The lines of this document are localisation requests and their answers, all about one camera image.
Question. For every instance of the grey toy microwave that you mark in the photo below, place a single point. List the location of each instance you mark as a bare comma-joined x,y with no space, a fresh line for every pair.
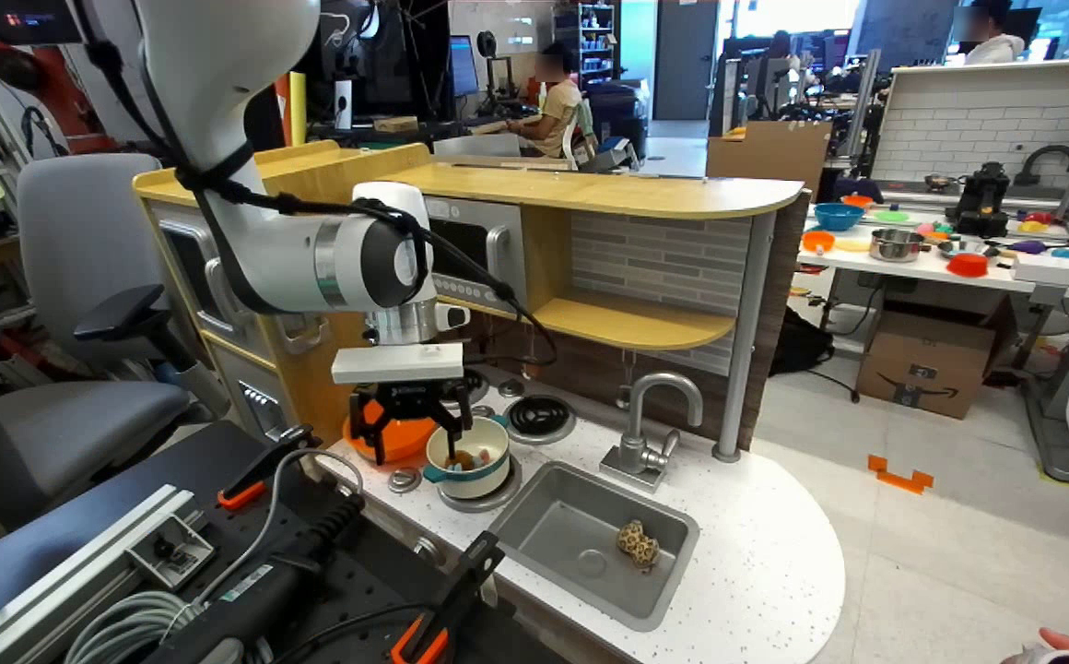
499,253

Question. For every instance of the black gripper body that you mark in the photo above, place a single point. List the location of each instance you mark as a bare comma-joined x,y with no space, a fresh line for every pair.
408,399

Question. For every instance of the person in white top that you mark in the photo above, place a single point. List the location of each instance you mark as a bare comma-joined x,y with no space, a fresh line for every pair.
998,47

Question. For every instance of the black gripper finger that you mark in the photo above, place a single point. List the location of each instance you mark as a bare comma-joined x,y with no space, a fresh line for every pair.
455,435
370,438

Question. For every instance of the black cylindrical tool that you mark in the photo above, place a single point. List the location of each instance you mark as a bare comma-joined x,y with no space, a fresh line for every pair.
265,591

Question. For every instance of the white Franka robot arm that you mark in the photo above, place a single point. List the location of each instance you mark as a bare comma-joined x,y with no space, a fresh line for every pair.
301,260

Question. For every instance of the printed cardboard shipping box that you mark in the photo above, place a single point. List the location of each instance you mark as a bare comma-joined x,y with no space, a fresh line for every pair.
928,364

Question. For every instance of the leopard print plush toy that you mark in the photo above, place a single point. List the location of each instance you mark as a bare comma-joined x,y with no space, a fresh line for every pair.
640,545

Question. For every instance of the blue bowl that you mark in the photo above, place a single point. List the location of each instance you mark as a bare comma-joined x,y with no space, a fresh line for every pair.
840,216

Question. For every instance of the white wrist camera plate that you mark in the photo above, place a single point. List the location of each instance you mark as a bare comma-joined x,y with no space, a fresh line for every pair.
397,364

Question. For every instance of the orange floor bracket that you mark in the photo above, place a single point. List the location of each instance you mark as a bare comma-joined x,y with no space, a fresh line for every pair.
902,479

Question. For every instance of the black coil stove burner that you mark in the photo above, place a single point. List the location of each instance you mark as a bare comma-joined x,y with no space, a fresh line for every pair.
499,501
541,423

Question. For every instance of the black appliance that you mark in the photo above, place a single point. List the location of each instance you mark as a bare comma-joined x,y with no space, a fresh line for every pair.
981,196

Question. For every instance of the yellow post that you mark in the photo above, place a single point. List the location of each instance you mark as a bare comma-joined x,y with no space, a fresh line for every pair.
296,111

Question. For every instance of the grey toy faucet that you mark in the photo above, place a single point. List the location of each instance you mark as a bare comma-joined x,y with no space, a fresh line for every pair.
640,454

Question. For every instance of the grey stove knob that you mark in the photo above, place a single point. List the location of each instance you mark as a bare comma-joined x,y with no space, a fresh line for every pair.
402,479

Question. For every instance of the red bowl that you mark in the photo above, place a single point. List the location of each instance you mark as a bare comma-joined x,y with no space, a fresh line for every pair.
967,264

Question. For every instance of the plain cardboard box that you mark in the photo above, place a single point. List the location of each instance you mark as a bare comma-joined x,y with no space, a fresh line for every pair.
767,153

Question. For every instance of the grey padded office chair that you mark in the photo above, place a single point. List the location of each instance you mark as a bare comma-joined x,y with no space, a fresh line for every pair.
79,417

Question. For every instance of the aluminium rail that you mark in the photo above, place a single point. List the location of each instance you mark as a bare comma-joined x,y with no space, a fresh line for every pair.
67,572

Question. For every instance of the white work table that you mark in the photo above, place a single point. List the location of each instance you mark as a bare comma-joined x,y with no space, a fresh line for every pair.
879,267

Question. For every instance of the orange plastic bowl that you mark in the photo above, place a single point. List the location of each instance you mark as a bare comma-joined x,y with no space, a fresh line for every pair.
408,444

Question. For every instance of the grey toy sink basin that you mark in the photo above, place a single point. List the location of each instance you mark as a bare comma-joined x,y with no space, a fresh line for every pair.
572,541

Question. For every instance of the small orange bowl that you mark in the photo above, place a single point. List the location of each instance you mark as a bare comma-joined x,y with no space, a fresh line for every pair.
820,241

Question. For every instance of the steel pot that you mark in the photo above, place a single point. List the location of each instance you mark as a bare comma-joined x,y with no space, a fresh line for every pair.
892,245

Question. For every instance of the person in yellow shirt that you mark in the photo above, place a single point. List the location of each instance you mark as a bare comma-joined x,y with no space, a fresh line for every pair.
557,104

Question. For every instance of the white brick pattern panel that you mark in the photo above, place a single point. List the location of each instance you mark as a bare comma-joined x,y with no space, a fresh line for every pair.
962,125

